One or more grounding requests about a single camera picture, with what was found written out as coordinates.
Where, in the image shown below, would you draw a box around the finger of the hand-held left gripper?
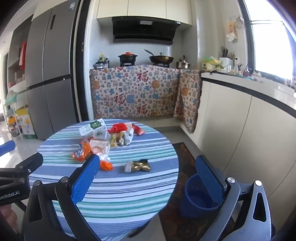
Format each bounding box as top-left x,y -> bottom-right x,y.
0,141 -> 16,157
0,152 -> 44,183

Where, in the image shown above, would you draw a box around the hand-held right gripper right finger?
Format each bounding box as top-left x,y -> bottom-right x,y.
195,155 -> 273,241

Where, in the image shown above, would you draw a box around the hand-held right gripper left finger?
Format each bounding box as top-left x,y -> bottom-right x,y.
23,153 -> 101,241

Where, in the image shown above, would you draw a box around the blue plastic bin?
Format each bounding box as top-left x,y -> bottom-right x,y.
179,174 -> 220,219

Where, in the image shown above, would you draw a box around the white packet with pink print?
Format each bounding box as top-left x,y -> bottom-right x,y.
89,139 -> 110,161

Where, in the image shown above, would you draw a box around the yellowish snack packet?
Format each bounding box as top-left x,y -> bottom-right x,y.
110,133 -> 124,149

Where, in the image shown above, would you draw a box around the red foil packet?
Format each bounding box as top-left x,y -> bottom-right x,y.
107,123 -> 129,134

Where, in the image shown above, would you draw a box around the small orange packet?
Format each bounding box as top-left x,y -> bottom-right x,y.
99,159 -> 114,171

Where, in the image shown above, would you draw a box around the large orange snack packet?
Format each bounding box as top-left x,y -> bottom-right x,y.
72,138 -> 93,164

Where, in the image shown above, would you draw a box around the white and yellow carton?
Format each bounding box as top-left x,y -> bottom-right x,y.
17,108 -> 37,139

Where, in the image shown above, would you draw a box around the storage rack with coloured items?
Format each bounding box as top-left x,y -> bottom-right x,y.
3,90 -> 26,139

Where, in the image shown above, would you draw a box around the striped blue tablecloth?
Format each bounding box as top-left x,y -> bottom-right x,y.
28,119 -> 179,240

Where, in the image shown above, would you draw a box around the white packet with green label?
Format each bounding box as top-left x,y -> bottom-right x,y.
92,130 -> 111,142
79,118 -> 107,136

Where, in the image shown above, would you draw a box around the gold and black packet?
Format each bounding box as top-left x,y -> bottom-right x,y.
125,159 -> 151,173

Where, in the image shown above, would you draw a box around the white base cabinet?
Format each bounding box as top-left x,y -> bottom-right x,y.
198,74 -> 296,202

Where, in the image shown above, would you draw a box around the small red packet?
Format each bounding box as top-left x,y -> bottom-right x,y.
131,124 -> 146,136

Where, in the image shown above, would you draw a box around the narrow printed fringed cloth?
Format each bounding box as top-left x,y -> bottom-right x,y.
173,69 -> 202,134

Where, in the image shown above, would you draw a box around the grey refrigerator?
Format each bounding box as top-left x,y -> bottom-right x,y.
24,0 -> 83,141

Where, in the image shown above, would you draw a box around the open shelf unit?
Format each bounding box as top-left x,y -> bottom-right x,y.
7,17 -> 32,93

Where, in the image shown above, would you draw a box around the red bag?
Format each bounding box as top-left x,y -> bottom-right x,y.
19,42 -> 27,70

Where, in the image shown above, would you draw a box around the wide printed fringed cloth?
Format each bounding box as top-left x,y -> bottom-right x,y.
89,65 -> 181,120

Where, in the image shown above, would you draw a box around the yellow green container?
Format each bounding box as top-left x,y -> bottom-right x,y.
202,56 -> 221,71

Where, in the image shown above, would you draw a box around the condiment rack with bottles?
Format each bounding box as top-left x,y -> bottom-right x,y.
94,54 -> 110,69

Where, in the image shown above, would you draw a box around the steel kettle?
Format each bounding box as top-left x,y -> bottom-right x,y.
176,56 -> 191,69

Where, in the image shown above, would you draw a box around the white utensil holder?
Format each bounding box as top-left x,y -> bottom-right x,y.
219,47 -> 234,68

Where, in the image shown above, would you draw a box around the black pot with orange lid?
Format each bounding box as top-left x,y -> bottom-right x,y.
118,52 -> 137,64

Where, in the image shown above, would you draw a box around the dark wok with lid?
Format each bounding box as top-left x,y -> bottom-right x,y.
144,49 -> 174,65

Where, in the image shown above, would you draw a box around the window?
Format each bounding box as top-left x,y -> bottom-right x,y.
240,0 -> 296,85

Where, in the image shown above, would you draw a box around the black range hood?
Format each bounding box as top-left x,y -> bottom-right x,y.
112,16 -> 182,44

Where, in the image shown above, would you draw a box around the white upper cabinets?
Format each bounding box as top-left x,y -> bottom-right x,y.
97,0 -> 193,25

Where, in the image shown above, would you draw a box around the hanging wall towel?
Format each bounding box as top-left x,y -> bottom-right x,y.
226,17 -> 245,42

